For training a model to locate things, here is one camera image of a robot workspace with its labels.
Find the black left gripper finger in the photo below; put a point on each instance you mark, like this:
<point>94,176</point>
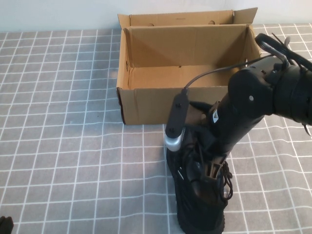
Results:
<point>8,226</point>
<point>2,225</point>

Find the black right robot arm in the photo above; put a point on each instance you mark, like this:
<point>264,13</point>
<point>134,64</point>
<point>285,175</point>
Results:
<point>287,92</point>

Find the black knit sneaker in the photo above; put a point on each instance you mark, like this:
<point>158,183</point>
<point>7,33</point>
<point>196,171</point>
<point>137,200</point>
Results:
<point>200,219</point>

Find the brown cardboard shoe box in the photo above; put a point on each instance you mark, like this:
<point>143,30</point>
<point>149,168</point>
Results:
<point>151,104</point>

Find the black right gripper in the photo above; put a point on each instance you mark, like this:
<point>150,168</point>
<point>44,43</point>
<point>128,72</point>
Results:
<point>229,131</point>

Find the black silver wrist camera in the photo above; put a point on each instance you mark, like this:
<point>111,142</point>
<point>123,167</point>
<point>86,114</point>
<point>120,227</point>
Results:
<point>176,114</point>

